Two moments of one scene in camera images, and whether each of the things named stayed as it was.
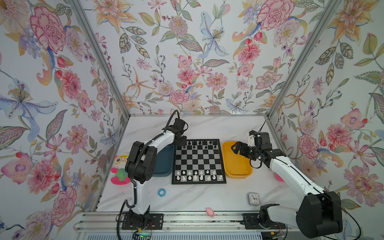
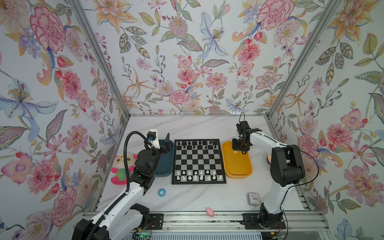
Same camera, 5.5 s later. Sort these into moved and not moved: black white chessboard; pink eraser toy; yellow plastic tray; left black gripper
Moved: left black gripper
Not moved: black white chessboard; pink eraser toy; yellow plastic tray
